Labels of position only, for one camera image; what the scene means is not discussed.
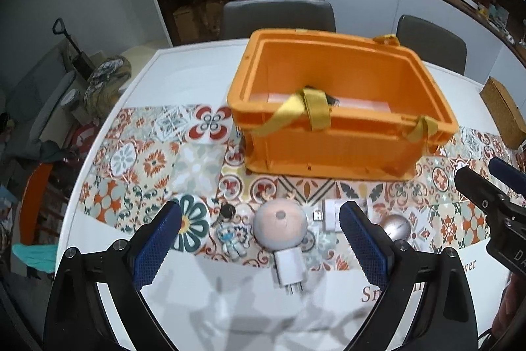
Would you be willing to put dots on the white charger plug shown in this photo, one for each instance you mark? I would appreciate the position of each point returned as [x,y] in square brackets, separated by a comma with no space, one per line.
[289,266]

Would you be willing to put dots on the silver metal ball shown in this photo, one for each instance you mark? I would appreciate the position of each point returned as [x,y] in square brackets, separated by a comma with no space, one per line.
[395,227]

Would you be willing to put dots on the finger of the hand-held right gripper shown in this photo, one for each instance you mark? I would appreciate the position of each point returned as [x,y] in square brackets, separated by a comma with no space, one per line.
[478,190]
[509,178]

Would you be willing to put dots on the round pink grey ball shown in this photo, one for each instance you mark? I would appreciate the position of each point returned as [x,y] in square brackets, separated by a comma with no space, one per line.
[279,225]

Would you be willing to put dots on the black shovel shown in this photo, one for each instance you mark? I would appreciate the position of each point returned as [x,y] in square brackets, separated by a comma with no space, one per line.
[76,55]

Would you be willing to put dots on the red round object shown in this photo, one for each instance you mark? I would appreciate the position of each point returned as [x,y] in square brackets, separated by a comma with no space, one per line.
[84,137]

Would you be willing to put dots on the narrow grey chair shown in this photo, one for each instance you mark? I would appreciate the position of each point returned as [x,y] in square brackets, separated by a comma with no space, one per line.
[431,40]

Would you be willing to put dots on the orange plastic crate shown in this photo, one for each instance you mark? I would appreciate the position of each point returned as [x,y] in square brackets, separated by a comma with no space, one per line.
[328,145]

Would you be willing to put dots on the dark green hat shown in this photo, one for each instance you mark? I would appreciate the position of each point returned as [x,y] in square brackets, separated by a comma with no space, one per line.
[53,151]

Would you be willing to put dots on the white rectangular adapter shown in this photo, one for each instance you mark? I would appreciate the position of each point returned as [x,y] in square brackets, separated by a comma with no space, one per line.
[332,215]

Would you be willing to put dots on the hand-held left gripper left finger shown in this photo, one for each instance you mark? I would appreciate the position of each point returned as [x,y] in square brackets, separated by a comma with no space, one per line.
[158,248]

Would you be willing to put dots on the person's right hand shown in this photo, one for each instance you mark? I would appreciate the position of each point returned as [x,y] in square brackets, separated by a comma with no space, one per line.
[511,305]

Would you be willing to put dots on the teal cloth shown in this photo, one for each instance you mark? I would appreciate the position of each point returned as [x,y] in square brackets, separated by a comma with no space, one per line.
[35,258]

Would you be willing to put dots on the patterned tile table mat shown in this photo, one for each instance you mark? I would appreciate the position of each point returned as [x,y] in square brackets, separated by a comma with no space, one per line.
[139,166]

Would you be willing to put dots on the wide grey chair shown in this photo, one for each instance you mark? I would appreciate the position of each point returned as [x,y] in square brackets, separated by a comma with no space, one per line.
[279,18]

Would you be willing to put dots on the camouflage cloth bag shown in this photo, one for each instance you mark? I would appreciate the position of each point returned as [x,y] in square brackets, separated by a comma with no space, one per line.
[105,83]

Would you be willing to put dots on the orange chair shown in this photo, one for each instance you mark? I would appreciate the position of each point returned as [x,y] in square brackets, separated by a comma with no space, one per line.
[35,203]

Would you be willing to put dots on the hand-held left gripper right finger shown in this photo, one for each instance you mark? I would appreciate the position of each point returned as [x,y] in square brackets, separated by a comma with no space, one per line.
[363,248]

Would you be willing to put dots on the white round stool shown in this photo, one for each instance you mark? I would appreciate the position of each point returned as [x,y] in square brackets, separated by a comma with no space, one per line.
[137,53]

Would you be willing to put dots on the brown cork box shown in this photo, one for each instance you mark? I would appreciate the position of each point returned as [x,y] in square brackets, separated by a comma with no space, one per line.
[503,112]

